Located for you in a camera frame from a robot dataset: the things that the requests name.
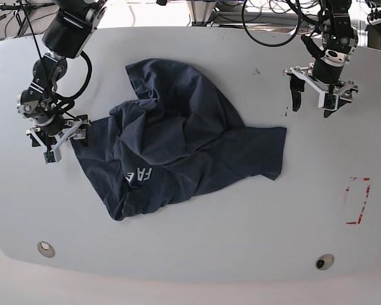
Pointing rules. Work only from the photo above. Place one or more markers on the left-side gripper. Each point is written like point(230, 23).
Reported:
point(323, 77)

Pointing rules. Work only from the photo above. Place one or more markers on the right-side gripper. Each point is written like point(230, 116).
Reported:
point(58, 131)

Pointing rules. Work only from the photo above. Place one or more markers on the dark blue T-shirt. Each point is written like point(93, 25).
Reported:
point(180, 138)

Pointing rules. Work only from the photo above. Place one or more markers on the right-side robot arm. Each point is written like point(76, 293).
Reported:
point(65, 38)

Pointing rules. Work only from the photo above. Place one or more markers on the left-side robot arm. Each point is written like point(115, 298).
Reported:
point(333, 23)

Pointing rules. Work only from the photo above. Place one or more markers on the grey table leg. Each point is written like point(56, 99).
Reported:
point(373, 38)

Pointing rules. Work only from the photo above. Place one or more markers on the left table grommet hole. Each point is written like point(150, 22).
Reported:
point(45, 249)

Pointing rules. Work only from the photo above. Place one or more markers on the table grommet hole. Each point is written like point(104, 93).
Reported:
point(45, 249)
point(324, 262)

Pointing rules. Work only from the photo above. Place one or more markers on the red tape rectangle marking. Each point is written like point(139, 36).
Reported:
point(356, 195)

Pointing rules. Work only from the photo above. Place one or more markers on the black tripod stand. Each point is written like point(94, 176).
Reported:
point(13, 22)

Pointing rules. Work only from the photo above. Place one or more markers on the right table grommet hole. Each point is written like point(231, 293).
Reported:
point(324, 262)

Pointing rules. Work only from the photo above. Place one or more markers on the right-side wrist camera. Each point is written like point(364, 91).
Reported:
point(53, 156)

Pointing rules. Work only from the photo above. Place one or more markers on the left-side wrist camera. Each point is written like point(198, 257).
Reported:
point(329, 102)

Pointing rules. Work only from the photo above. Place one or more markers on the metal frame post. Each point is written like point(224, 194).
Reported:
point(200, 12)

